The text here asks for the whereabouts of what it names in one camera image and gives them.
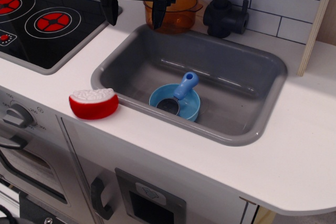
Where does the blue handled metal spoon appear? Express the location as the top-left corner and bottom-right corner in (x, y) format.
(156, 72), (199, 115)

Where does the red bowl of rice toy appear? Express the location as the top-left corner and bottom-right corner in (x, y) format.
(69, 88), (119, 120)

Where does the light blue plastic bowl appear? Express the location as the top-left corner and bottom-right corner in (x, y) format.
(149, 83), (201, 122)

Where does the grey plastic sink basin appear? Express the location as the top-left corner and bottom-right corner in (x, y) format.
(91, 25), (287, 146)

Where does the orange transparent plastic pot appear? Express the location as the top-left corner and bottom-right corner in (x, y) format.
(143, 0), (203, 34)

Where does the dark grey toy faucet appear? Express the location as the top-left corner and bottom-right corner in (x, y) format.
(203, 0), (249, 38)

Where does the black toy stovetop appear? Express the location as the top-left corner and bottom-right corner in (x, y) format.
(1, 0), (108, 75)

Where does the grey oven knob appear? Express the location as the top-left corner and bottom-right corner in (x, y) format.
(3, 104), (34, 129)

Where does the grey dishwasher panel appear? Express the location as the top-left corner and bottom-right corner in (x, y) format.
(115, 168), (186, 224)

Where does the white oven door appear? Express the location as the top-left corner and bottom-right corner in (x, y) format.
(1, 123), (94, 223)

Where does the grey oven door handle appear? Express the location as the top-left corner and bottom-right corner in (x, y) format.
(1, 136), (28, 150)

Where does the dark grey cabinet handle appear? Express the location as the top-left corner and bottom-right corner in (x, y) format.
(90, 177), (114, 220)

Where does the light wooden side post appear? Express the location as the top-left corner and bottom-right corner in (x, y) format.
(297, 0), (329, 77)

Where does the black cable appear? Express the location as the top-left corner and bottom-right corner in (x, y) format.
(0, 204), (19, 224)

